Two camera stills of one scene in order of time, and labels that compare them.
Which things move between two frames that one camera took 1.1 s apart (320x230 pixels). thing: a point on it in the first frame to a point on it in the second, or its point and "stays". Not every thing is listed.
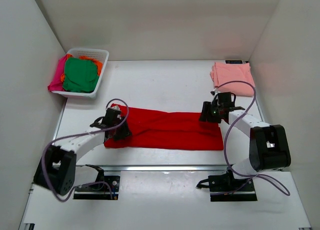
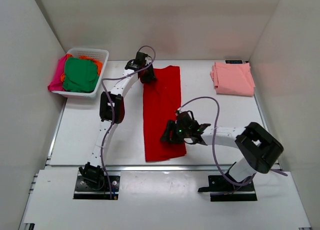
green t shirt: [81, 75] stays
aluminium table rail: [194, 168] stays
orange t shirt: [99, 64] stays
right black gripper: [205, 116] to [171, 127]
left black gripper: [125, 132] to [150, 77]
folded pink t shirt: [222, 73] stays
